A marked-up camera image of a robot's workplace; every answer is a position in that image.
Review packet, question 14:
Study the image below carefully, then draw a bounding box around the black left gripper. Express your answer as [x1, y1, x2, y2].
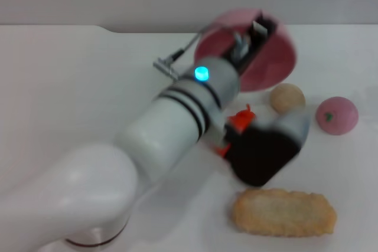
[220, 11, 280, 74]

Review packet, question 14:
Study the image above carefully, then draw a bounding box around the pink plastic bowl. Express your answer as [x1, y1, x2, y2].
[193, 8, 298, 93]

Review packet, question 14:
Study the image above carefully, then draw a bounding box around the orange toy fruit with stem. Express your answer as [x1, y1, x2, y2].
[217, 103, 256, 158]

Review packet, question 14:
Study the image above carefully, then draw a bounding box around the beige round toy bun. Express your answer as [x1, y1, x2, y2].
[269, 83, 306, 114]

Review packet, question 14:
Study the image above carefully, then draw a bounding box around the pink toy peach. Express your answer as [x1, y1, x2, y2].
[315, 96, 360, 136]

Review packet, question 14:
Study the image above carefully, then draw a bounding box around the golden toy bread slice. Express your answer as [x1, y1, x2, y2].
[231, 187, 338, 238]

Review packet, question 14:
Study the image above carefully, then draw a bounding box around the grey cable with metal plug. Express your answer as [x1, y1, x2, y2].
[152, 23, 226, 80]

